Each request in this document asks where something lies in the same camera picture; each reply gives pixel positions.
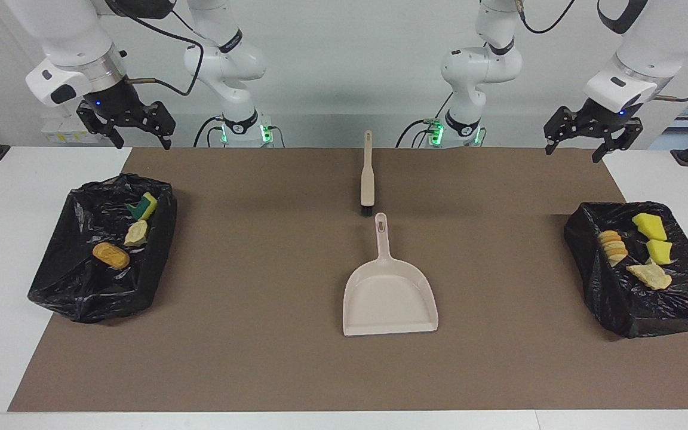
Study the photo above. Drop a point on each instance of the pale bread chunk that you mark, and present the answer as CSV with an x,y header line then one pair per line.
x,y
650,276

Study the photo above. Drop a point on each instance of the beige plastic dustpan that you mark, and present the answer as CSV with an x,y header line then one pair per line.
x,y
389,298

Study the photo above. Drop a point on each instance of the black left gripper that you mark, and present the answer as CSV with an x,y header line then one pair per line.
x,y
601,113

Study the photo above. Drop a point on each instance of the beige brush with black bristles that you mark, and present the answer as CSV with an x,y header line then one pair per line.
x,y
367,173

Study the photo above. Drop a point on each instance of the black bag lined trash bin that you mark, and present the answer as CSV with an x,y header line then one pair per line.
x,y
630,304
75,280

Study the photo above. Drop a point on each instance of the brown oval bun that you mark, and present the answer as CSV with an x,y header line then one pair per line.
x,y
111,255

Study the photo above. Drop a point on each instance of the brown table mat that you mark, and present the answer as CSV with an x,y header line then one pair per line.
x,y
260,346

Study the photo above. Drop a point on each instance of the striped bread roll piece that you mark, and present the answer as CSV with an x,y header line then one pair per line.
x,y
136,233

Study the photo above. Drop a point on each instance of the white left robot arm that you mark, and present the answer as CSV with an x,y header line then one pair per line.
x,y
481,65

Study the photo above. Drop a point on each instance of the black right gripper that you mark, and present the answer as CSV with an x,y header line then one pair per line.
x,y
114,106

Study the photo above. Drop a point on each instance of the yellow wedge sponge piece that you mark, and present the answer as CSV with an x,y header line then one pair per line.
x,y
659,251

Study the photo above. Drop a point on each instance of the yellow curved sponge piece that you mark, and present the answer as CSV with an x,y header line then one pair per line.
x,y
650,227

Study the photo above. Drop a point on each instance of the yellow sponge with green backing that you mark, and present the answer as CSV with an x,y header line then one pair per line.
x,y
147,206

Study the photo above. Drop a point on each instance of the white wall socket box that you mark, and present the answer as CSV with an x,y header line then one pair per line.
x,y
57,132

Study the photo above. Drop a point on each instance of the orange croissant piece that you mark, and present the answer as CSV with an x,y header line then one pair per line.
x,y
613,248

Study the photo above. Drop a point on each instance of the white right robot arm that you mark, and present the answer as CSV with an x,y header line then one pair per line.
x,y
69,36

